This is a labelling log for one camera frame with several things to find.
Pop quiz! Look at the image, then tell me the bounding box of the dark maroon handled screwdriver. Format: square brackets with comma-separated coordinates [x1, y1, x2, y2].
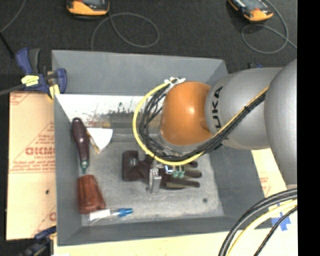
[71, 117, 91, 175]

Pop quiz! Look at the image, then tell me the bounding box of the dark brown glove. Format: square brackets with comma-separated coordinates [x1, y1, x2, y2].
[121, 149, 203, 191]

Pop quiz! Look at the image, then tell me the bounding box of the white paper wedge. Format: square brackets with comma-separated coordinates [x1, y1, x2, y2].
[86, 127, 114, 154]

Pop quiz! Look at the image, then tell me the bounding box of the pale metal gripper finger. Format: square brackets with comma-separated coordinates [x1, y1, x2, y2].
[153, 175, 163, 194]
[146, 167, 159, 194]

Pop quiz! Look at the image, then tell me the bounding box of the grey metal bin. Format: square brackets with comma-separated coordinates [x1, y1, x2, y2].
[51, 49, 266, 246]

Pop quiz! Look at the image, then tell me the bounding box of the clear tube with blue cap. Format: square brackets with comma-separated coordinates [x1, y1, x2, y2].
[86, 207, 134, 224]

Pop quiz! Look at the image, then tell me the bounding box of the red-brown ribbed cup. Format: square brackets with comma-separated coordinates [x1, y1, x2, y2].
[76, 174, 107, 215]

